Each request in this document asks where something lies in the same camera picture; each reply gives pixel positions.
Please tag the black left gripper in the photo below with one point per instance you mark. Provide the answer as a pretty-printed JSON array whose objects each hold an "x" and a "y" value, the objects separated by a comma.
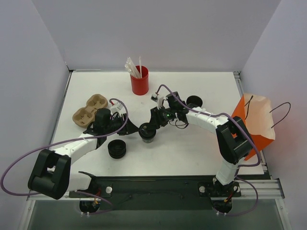
[{"x": 126, "y": 126}]

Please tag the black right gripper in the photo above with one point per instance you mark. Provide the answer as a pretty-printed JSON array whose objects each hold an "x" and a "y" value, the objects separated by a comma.
[{"x": 155, "y": 117}]

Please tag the black cup lid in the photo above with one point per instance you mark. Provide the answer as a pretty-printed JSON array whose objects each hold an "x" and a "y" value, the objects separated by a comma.
[{"x": 147, "y": 131}]

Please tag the black paper coffee cup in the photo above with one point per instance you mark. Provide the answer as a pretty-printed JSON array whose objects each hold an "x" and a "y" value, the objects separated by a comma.
[{"x": 148, "y": 140}]

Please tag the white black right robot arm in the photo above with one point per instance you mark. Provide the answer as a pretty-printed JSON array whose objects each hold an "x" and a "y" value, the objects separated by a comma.
[{"x": 234, "y": 141}]

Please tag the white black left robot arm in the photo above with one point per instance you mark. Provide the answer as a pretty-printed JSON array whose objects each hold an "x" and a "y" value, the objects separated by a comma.
[{"x": 52, "y": 175}]

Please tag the stack of black lids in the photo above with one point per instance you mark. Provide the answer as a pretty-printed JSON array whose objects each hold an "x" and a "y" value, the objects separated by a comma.
[{"x": 117, "y": 149}]

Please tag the red cylindrical straw holder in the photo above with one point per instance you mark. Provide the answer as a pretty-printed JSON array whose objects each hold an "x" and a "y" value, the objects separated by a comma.
[{"x": 140, "y": 86}]

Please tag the brown cardboard cup carrier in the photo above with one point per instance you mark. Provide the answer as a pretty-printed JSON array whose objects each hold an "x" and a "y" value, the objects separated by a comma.
[{"x": 85, "y": 115}]

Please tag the white wrapped straw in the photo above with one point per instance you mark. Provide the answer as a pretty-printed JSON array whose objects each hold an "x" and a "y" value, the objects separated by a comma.
[{"x": 140, "y": 66}]

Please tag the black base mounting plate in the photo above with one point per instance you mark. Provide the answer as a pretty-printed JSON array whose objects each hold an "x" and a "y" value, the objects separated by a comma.
[{"x": 156, "y": 202}]

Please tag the orange paper bag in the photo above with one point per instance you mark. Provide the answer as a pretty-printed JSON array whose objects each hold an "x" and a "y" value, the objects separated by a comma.
[{"x": 256, "y": 113}]

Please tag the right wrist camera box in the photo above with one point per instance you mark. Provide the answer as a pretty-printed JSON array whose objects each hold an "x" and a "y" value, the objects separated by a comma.
[{"x": 158, "y": 99}]

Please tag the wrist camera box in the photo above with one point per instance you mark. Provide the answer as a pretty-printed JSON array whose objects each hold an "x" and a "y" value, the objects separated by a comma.
[
  {"x": 158, "y": 99},
  {"x": 116, "y": 108}
]

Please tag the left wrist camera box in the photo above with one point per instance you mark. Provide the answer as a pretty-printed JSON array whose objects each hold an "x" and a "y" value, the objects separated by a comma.
[{"x": 116, "y": 108}]

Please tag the aluminium frame rail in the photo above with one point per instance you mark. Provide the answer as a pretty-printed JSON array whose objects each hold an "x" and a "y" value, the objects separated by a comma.
[{"x": 266, "y": 189}]

